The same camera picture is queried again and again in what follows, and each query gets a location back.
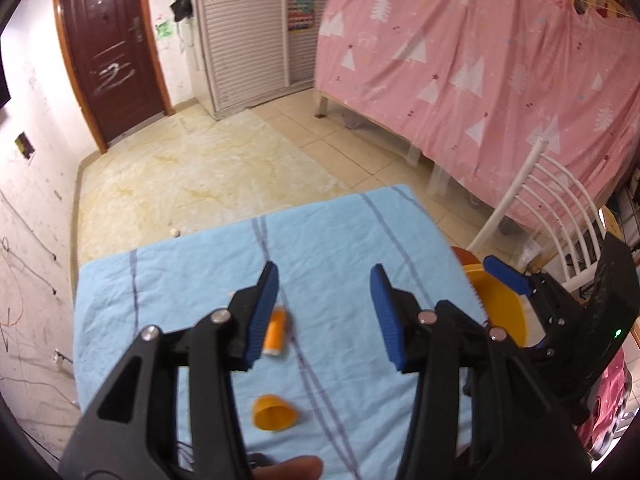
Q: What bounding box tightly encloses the yellow plastic cup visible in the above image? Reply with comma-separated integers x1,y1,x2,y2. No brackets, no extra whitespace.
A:
252,394,301,433

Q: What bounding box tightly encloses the pink patterned bed sheet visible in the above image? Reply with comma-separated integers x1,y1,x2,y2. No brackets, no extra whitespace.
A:
315,0,640,231

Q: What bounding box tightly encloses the person's left hand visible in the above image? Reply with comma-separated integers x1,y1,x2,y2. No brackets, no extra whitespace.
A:
252,455,325,480

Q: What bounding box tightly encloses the dark red door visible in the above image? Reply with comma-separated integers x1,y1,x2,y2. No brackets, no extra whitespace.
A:
52,0,173,155

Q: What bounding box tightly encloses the white louvered wardrobe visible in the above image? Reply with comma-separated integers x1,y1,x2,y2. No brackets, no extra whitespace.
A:
192,0,326,121

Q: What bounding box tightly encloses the orange plastic bottle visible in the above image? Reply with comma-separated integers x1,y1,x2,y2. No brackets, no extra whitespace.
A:
262,307,290,358

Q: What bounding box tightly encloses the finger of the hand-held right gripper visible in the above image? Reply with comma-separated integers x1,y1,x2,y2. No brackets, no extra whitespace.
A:
482,255,551,311

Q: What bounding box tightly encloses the yellow plastic bowl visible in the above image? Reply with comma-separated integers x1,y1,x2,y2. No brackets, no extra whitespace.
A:
450,246,546,350

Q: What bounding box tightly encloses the white wooden chair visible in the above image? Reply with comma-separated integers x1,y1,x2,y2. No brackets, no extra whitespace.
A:
465,137,608,291

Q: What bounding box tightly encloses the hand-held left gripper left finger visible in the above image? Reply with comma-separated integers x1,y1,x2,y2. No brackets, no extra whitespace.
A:
57,261,280,480

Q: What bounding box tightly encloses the pink plastic toy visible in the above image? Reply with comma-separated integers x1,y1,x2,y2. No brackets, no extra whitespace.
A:
575,350,635,467

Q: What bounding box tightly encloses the light blue tablecloth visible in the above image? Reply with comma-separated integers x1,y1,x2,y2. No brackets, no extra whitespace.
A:
72,185,491,480

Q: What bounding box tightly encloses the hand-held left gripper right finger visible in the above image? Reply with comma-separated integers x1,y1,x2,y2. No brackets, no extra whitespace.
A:
369,263,593,480

